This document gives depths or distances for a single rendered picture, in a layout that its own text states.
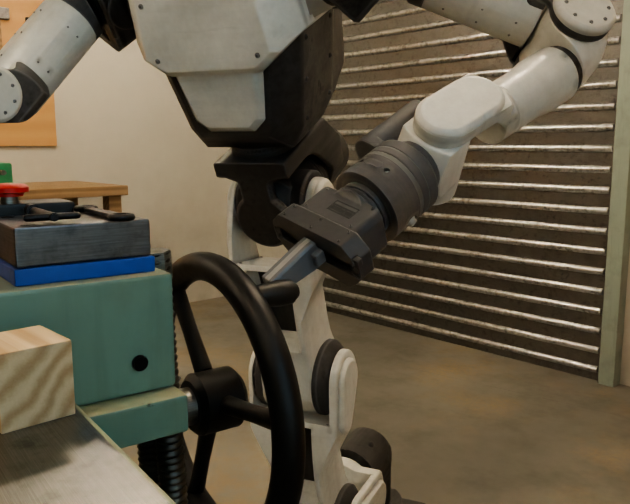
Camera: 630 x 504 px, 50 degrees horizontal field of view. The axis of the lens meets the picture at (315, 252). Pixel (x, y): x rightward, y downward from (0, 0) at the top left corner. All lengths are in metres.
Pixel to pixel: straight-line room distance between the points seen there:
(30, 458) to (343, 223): 0.39
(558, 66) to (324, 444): 0.79
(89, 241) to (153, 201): 3.96
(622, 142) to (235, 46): 2.39
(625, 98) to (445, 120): 2.45
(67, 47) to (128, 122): 3.29
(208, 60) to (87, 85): 3.30
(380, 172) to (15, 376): 0.42
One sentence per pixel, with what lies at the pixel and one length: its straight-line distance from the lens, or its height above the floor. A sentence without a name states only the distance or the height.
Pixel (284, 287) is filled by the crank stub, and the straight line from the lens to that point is 0.63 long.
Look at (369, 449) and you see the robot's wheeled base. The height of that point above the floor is 0.35.
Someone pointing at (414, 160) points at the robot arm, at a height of 1.04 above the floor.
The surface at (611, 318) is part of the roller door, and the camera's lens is 3.24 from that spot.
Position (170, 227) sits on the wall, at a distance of 4.54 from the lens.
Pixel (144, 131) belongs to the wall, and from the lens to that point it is 4.43.
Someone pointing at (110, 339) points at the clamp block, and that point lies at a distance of 0.51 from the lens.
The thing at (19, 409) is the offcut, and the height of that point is 0.91.
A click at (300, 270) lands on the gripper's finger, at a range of 0.66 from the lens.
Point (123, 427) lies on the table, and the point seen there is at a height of 0.86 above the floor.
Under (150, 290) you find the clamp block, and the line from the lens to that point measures 0.52.
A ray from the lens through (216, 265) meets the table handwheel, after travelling 0.61.
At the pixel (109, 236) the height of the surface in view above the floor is 0.99.
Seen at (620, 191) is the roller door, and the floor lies 0.86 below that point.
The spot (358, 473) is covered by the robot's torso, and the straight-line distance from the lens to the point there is 1.59.
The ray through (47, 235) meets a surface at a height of 0.99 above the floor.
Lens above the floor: 1.05
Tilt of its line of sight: 9 degrees down
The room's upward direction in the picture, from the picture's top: straight up
